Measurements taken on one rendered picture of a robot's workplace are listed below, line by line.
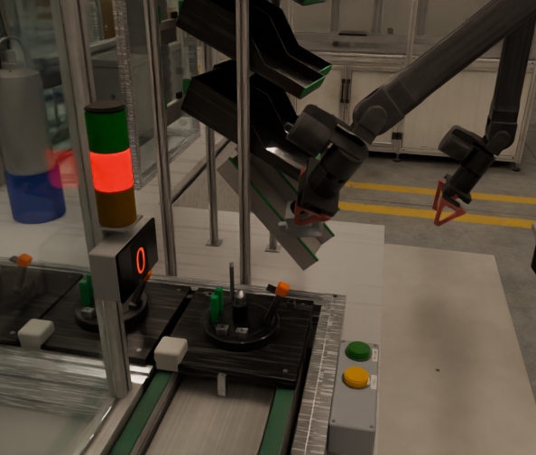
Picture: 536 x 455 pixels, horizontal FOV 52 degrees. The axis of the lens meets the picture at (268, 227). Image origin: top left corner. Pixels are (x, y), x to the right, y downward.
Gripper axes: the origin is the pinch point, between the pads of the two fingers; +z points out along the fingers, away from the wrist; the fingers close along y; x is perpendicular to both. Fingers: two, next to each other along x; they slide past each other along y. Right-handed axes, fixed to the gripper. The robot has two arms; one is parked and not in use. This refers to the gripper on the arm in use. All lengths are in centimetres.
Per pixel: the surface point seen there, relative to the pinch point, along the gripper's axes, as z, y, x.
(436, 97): 177, -317, 168
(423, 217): 178, -184, 154
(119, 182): -17.6, 21.0, -30.8
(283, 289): 2.0, 15.7, -0.1
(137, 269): -7.7, 26.4, -24.8
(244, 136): -0.8, -11.8, -13.7
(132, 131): 68, -62, -38
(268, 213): 11.5, -6.1, -2.7
